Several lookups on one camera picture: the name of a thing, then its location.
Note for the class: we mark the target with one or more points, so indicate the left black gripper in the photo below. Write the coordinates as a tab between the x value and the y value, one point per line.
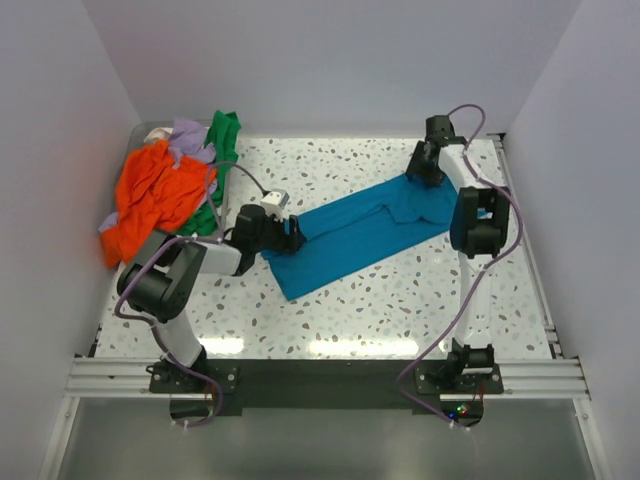
286	243

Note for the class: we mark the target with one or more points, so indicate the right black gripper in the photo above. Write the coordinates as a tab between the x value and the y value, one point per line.
432	179

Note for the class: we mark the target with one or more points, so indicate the blue t shirt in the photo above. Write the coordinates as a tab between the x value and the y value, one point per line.
361	229

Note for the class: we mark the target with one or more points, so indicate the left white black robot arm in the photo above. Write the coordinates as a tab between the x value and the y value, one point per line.
155	287

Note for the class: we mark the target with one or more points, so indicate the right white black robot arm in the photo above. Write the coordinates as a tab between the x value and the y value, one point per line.
478	232

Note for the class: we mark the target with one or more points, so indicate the green t shirt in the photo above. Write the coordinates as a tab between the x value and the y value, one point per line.
222	134

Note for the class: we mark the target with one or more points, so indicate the clear plastic bin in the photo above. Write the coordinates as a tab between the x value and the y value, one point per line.
138	135

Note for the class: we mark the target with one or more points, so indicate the orange t shirt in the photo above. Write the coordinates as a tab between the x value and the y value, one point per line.
153	192

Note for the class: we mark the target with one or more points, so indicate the lilac t shirt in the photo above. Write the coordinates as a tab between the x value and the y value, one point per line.
187	140

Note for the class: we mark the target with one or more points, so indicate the pale pink t shirt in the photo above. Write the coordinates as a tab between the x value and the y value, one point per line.
158	134

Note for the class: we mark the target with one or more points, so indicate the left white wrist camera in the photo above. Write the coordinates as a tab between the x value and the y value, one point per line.
274	202

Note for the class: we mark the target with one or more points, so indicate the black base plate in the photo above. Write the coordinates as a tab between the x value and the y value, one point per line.
228	387

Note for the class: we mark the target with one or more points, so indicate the aluminium frame rail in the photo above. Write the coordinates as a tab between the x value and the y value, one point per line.
522	379

